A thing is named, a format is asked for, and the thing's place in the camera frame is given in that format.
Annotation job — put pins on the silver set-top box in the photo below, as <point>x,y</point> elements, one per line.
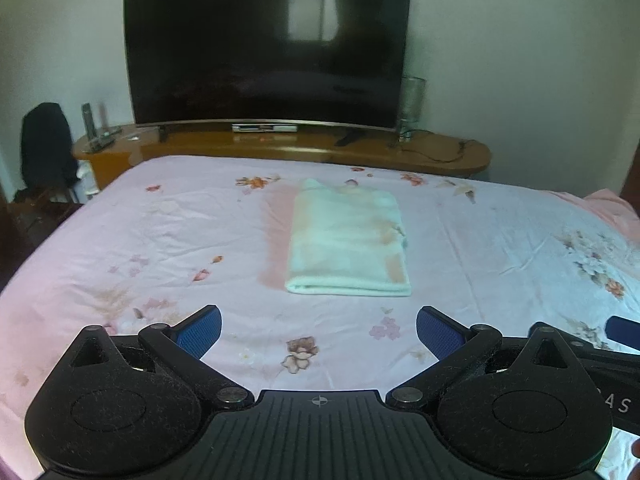
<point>265,128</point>

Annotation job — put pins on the black curved television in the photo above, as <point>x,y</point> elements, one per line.
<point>265,45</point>

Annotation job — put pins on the white knit sweater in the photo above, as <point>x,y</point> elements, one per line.
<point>345,240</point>

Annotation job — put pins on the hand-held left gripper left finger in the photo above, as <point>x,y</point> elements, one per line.
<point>199,332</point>

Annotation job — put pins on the wooden chair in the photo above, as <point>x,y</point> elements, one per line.
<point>40,210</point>

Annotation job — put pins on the dark jacket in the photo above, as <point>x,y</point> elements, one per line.
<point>47,145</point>

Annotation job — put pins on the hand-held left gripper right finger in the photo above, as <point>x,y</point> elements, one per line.
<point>440,332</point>

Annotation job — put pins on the person's right hand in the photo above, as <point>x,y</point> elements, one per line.
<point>636,448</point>

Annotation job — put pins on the brown wooden door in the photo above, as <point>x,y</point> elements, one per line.
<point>631,175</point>

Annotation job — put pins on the black remote control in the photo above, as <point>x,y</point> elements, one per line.
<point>102,141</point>

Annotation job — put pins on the pink cloth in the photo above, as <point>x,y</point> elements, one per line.
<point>615,207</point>

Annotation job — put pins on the pink floral bedsheet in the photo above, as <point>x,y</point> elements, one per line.
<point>150,240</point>

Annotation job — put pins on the wooden television cabinet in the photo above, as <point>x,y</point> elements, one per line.
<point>310,147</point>

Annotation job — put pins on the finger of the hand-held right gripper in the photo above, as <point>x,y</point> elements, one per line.
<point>625,332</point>

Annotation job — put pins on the glass table lamp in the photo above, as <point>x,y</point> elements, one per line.
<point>411,105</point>

